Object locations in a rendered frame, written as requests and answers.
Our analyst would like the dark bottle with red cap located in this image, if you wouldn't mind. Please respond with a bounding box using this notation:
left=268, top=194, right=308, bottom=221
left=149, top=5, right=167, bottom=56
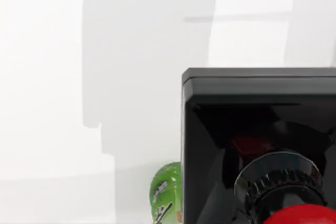
left=233, top=148, right=336, bottom=224

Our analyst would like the black open box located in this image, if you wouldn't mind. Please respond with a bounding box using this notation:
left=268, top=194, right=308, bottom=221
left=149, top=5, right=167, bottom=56
left=181, top=67, right=336, bottom=224

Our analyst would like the green bottle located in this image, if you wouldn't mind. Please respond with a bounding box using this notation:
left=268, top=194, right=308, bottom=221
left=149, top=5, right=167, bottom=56
left=149, top=161, right=183, bottom=224

